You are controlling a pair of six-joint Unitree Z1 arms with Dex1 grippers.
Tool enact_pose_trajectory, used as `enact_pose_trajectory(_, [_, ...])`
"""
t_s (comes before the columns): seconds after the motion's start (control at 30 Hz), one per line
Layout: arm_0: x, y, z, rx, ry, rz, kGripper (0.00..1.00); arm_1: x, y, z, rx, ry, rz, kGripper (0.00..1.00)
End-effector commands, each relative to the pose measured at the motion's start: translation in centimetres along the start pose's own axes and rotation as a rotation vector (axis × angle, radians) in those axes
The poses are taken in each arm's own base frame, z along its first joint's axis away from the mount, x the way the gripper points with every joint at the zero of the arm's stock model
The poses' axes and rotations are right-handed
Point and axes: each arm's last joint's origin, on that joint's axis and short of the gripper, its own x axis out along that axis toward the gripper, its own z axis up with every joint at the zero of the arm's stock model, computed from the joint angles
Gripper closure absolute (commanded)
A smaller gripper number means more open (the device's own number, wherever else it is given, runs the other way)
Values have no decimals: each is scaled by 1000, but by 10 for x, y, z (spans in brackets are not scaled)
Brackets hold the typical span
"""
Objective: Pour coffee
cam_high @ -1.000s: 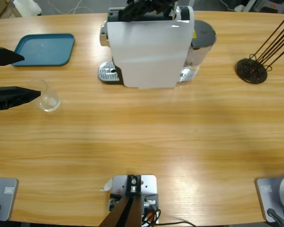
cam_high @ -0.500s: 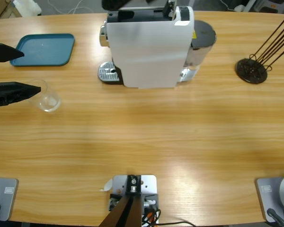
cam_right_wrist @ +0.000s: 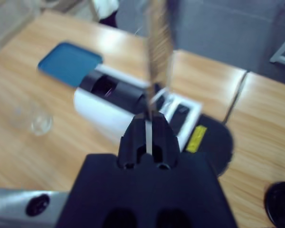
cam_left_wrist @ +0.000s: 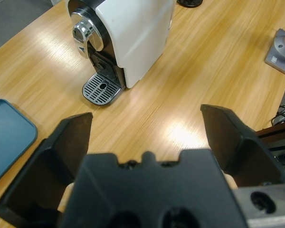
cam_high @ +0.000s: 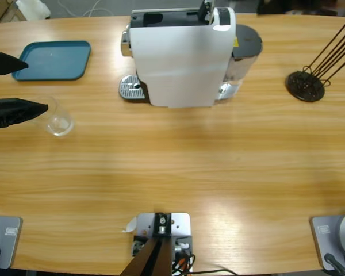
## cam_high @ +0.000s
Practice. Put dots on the white paper label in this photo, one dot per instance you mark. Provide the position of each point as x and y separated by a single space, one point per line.
130 225

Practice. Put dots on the teal plastic tray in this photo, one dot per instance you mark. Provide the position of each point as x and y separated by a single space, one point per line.
54 60

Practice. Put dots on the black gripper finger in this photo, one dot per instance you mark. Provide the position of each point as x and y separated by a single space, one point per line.
14 112
5 63

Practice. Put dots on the brown cardboard box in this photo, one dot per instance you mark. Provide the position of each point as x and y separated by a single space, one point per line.
3 11

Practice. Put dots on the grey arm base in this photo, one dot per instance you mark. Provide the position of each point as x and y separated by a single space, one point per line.
333 238
5 241

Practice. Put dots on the white foam packing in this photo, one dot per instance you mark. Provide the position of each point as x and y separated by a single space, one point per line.
34 8

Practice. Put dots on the white capsule coffee machine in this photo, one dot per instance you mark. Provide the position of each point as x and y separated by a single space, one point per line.
178 63

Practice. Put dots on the black capsule holder with rods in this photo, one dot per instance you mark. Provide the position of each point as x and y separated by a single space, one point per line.
304 86

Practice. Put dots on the white block with dark post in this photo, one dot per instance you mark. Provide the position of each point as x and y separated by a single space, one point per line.
178 224

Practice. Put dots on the clear water tank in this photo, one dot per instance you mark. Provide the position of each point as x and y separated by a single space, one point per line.
247 40

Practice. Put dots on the clear drinking glass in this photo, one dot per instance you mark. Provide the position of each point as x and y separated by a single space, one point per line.
60 123

